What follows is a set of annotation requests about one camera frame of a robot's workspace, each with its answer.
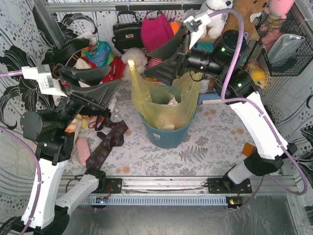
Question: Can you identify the brown teddy bear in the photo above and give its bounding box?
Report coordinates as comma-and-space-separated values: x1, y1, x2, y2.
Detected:
234, 0, 268, 40

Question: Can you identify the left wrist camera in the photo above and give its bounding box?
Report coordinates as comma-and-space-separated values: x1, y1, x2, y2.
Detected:
22, 65, 67, 97

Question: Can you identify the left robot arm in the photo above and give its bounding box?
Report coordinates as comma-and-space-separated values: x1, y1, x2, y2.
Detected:
0, 65, 128, 235

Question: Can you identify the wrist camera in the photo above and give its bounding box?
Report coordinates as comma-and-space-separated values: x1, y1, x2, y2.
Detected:
183, 12, 211, 49
22, 65, 67, 97

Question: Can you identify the teal folded towel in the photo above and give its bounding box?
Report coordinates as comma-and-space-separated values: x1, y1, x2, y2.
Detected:
195, 42, 215, 52

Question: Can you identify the yellow plush duck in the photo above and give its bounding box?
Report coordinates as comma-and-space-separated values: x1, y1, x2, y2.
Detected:
246, 60, 266, 89

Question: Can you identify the yellow trash bag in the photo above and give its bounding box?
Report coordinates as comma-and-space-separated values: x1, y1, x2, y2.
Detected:
128, 60, 202, 131

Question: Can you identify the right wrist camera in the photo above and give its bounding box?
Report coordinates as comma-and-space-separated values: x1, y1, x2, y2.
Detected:
183, 12, 211, 49

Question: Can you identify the black hat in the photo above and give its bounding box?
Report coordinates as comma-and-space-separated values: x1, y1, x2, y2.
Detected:
53, 38, 90, 65

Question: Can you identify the pink plush toy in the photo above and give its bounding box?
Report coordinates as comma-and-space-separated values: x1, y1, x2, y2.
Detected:
264, 0, 294, 24

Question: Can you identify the magenta fabric bag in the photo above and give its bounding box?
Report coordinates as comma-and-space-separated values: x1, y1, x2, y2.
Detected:
141, 14, 174, 53

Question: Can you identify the red garment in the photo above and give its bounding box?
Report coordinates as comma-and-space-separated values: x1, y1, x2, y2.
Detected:
102, 57, 125, 83

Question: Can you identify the teal trash bin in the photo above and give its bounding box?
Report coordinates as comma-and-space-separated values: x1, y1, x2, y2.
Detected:
139, 111, 197, 149

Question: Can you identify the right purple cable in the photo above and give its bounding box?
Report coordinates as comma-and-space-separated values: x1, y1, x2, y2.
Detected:
207, 9, 308, 195

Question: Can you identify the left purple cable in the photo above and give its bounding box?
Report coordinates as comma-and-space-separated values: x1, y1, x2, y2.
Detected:
0, 70, 42, 235

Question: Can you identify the black leather handbag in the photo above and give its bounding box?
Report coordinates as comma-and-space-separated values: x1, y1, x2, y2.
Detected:
112, 11, 144, 54

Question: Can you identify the white plush lamb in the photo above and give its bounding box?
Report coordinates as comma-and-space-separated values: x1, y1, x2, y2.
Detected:
121, 47, 148, 81

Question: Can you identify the pink fuzzy case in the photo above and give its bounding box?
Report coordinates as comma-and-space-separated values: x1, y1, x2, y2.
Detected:
76, 138, 90, 167

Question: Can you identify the white plush dog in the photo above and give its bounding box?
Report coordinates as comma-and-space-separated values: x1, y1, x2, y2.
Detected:
200, 0, 233, 39

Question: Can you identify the brown floral necktie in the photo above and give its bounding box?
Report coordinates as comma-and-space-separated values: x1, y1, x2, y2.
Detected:
86, 117, 128, 170

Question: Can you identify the orange plush toy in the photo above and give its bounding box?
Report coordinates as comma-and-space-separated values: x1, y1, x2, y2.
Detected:
169, 21, 181, 35

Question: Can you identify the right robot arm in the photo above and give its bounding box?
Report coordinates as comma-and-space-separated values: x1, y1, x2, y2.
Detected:
144, 30, 297, 192

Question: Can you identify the pink plush pig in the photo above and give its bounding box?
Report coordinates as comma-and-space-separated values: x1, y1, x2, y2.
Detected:
148, 57, 163, 69

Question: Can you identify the blue flat mop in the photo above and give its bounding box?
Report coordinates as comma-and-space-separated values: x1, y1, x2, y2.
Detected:
198, 93, 224, 105

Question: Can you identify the white sneaker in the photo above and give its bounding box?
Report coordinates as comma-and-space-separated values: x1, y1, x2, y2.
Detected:
199, 78, 210, 94

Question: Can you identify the crumpled paper trash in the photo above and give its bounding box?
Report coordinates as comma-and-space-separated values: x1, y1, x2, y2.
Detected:
167, 97, 179, 106

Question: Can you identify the purple cable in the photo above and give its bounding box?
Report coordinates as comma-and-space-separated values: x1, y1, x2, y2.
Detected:
0, 70, 42, 235
207, 9, 308, 195

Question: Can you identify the black wire basket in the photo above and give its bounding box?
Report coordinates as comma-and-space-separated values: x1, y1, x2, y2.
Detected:
255, 12, 313, 77

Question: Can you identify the silver foil pouch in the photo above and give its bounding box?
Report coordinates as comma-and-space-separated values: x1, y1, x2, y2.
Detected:
268, 34, 305, 64

